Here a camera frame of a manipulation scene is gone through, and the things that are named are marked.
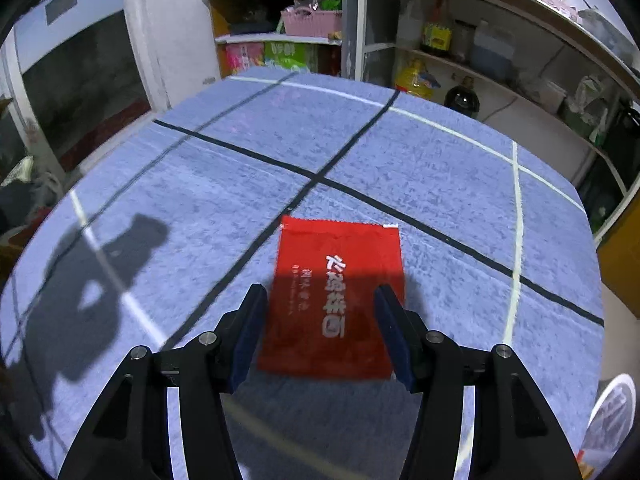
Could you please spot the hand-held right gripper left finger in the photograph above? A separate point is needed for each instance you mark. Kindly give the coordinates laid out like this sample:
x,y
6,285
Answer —
x,y
245,340

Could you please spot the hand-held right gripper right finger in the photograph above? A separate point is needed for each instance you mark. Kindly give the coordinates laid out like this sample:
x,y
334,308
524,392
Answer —
x,y
397,345

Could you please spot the red packet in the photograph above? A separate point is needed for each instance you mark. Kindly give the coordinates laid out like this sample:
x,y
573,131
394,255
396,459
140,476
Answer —
x,y
310,260

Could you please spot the white round trash bin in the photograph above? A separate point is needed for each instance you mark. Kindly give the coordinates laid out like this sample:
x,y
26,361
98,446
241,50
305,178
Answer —
x,y
612,410

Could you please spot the blue checked tablecloth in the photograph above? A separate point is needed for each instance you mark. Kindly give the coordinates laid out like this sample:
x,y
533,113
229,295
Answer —
x,y
400,160

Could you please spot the dark oil bottle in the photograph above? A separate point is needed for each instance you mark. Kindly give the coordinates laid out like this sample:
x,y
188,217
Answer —
x,y
461,100

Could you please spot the yellow cooking oil bottle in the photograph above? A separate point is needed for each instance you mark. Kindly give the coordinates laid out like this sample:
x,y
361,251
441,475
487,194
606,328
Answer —
x,y
417,80

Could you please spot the pink package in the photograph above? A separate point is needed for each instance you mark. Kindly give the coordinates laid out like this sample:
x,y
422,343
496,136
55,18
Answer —
x,y
244,58

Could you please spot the green package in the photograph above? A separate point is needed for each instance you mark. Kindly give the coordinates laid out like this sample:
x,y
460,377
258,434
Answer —
x,y
290,56

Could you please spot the white plastic bucket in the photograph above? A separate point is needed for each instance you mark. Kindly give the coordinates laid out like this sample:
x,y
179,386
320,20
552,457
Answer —
x,y
551,96

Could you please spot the green and white bag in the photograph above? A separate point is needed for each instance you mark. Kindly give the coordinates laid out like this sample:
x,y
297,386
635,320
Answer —
x,y
585,110

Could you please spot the small wooden cabinet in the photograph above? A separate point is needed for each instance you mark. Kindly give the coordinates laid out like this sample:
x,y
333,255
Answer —
x,y
250,37

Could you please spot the translucent plastic jug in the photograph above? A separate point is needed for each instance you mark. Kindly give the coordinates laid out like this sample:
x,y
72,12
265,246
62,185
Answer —
x,y
492,52

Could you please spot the dark jar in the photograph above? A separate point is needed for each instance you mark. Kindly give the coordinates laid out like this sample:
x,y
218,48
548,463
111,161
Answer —
x,y
462,42

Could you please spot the yellow label sauce bottle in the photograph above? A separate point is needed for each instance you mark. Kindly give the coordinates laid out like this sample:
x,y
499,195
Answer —
x,y
436,35

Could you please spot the clear plastic bottle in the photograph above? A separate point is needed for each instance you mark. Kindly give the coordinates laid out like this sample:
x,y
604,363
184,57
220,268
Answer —
x,y
409,22

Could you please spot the pink plastic basket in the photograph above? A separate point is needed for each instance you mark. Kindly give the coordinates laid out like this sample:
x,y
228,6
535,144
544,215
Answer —
x,y
312,22

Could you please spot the white metal kitchen shelf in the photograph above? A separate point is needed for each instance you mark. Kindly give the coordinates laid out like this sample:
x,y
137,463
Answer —
x,y
550,45

